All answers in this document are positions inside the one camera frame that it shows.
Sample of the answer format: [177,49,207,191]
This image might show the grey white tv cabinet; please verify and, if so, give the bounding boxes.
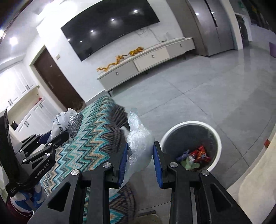
[97,37,195,92]

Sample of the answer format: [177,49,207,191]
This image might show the white plastic bag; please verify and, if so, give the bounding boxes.
[48,108,84,140]

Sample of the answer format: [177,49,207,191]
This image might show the white shoe cabinet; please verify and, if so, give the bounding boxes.
[1,63,58,141]

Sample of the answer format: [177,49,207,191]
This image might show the purple stool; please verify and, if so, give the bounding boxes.
[269,42,276,58]

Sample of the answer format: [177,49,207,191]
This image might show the black wall television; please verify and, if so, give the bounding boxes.
[61,0,160,61]

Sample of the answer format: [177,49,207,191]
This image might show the white rimmed trash bin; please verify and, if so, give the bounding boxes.
[160,121,222,172]

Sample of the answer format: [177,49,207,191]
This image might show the dark brown entrance door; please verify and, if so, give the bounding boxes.
[34,49,86,111]

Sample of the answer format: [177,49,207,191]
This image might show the silver double door refrigerator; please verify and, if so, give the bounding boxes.
[167,0,234,57]

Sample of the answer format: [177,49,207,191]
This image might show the washing machine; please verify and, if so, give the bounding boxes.
[235,14,253,48]

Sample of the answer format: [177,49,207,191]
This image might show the clear plastic bag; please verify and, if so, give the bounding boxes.
[122,108,154,186]

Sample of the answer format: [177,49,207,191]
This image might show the golden dragon ornament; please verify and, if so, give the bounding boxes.
[96,47,144,72]

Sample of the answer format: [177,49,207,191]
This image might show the beige coffee table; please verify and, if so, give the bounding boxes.
[227,136,275,223]

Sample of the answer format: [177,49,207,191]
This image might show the red snack wrapper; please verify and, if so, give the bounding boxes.
[189,146,211,164]

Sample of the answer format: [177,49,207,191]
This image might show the zigzag patterned blanket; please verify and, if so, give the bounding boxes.
[40,95,136,223]

